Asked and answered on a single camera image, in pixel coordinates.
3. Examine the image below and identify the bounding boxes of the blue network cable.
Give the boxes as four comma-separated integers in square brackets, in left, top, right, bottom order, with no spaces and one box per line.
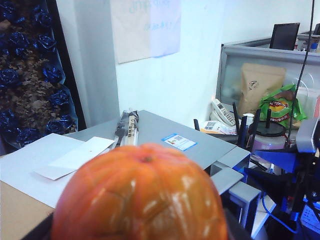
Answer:
[261,194,301,235]

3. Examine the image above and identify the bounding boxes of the white envelope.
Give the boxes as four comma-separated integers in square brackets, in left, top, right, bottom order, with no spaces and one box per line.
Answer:
[33,136,116,181]

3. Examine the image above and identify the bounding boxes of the paper notice with handwriting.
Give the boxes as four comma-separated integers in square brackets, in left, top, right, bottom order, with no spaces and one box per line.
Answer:
[109,0,182,65]

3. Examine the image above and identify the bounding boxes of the lilac jar black lid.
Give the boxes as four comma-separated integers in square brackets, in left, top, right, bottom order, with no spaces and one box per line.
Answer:
[251,121,288,152]

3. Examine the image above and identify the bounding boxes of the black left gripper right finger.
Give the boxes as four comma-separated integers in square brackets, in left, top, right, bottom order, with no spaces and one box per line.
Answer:
[223,208,251,240]

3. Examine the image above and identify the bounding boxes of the orange white leaflet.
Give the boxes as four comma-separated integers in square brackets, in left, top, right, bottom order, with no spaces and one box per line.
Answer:
[199,119,238,136]

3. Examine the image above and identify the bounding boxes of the blue white sticker label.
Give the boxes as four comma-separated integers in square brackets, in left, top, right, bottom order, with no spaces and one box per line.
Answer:
[161,133,197,152]

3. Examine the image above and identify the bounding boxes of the white wooden table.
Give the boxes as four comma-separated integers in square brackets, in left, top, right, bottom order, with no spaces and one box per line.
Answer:
[246,192,278,240]

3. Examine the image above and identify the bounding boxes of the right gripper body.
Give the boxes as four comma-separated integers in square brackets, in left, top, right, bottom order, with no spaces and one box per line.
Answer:
[281,149,320,221]

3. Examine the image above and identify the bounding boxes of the thin black cable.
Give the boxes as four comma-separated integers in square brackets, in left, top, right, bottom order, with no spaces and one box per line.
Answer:
[286,0,316,151]

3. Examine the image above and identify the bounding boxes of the white desk telephone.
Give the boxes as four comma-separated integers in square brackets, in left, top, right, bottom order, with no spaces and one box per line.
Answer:
[209,98,237,127]

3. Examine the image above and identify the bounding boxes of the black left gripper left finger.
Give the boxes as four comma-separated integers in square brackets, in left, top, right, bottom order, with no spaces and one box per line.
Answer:
[23,213,55,240]

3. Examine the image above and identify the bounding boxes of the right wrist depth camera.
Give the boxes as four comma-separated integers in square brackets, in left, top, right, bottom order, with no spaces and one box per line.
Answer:
[296,117,320,154]

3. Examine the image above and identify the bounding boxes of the large white paper sheet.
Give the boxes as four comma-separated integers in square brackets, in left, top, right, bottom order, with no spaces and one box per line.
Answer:
[0,133,116,208]

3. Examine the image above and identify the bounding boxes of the black box of blue roses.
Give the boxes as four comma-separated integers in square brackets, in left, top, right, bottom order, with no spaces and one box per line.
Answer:
[0,0,87,156]

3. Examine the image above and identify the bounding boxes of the black router with antennas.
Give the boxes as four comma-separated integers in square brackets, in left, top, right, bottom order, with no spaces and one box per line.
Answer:
[193,101,272,154]

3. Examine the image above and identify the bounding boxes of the green snack bag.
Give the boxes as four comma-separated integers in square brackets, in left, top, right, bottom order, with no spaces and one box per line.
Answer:
[258,84,308,129]

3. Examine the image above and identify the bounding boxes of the black computer monitor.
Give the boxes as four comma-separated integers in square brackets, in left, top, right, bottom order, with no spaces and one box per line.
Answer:
[269,22,301,51]

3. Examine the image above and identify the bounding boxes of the orange fruit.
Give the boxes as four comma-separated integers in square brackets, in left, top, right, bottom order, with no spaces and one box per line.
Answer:
[51,142,228,240]

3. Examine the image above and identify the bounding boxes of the grey frosted office partition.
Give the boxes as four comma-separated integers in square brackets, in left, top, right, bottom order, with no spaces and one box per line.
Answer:
[216,37,320,111]

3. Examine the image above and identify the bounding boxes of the clear plastic cutlery packet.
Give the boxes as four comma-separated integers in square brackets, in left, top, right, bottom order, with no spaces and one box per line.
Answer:
[113,107,140,148]

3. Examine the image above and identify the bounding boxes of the brown kraft paper bag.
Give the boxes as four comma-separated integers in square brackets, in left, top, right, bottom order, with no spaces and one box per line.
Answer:
[239,62,287,118]

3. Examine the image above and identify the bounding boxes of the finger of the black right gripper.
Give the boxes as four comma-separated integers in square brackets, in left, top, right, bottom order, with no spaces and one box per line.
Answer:
[251,149,297,173]
[246,172,295,201]

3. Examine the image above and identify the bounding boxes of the black plastic spoon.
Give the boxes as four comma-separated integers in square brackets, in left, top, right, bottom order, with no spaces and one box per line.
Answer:
[116,114,128,141]

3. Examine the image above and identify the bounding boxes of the wrapped wooden chopsticks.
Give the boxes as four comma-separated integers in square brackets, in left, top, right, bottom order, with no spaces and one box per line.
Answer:
[126,112,138,146]

